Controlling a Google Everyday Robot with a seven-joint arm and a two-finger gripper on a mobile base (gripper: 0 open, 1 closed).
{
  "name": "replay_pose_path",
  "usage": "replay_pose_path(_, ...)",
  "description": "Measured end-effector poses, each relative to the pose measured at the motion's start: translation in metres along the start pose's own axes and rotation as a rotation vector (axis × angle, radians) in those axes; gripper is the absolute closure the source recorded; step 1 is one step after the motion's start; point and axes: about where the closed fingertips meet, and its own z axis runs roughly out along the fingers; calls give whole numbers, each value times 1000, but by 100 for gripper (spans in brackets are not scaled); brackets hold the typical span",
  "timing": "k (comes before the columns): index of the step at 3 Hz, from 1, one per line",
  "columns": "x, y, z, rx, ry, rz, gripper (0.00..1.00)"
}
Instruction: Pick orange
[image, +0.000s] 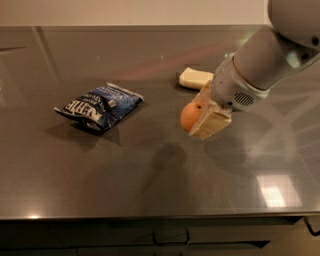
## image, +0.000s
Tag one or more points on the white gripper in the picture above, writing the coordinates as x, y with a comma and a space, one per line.
229, 87

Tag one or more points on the black drawer handle centre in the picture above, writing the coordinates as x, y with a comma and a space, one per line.
171, 237

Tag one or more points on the black drawer handle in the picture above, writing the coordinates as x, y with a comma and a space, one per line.
310, 229
171, 237

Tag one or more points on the orange fruit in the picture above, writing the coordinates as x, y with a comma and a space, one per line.
190, 115

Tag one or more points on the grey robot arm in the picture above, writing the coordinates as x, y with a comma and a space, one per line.
287, 45

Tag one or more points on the black drawer handle right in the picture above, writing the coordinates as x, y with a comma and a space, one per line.
310, 229

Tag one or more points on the blue chip bag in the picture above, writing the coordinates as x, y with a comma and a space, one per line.
101, 108

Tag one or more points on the yellow sponge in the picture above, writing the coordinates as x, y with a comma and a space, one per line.
195, 79

